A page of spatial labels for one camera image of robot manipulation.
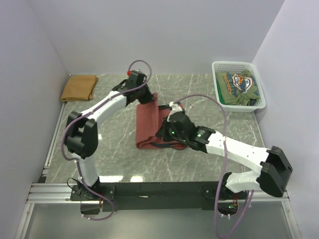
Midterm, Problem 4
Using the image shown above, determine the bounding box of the white plastic laundry basket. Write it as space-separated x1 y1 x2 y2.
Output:
211 61 266 113

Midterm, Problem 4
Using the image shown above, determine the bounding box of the red tank top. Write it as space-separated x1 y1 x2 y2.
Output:
135 93 186 150

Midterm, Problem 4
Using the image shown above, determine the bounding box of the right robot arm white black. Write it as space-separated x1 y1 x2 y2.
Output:
156 112 293 199

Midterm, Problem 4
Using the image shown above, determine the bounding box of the green garment in basket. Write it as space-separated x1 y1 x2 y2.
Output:
215 69 260 106

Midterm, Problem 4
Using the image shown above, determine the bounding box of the tan ribbed tank top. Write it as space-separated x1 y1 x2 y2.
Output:
60 75 98 102

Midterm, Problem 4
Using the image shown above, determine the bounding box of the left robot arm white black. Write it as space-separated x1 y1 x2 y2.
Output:
61 70 154 200

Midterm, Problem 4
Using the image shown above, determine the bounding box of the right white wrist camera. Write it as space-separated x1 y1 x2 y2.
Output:
169 102 183 116

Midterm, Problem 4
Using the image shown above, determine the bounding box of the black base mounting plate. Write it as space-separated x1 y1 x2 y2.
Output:
69 181 249 216

